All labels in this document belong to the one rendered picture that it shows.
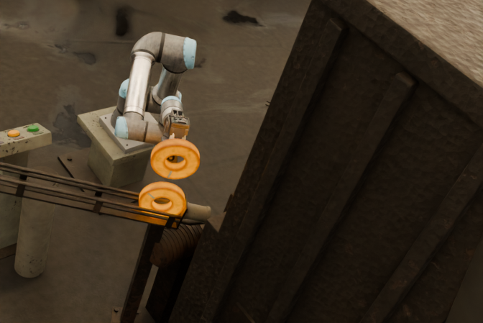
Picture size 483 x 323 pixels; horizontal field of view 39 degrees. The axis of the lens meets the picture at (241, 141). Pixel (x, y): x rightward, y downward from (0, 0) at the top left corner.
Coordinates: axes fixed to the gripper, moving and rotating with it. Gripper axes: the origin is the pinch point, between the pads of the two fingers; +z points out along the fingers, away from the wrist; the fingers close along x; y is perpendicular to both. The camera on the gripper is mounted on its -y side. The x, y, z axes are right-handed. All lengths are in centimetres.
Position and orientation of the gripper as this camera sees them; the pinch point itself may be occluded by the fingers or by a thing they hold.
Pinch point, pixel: (176, 155)
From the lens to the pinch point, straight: 212.1
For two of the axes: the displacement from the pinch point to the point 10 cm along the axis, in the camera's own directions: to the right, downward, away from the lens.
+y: 2.5, -8.8, -4.0
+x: 9.6, 1.6, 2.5
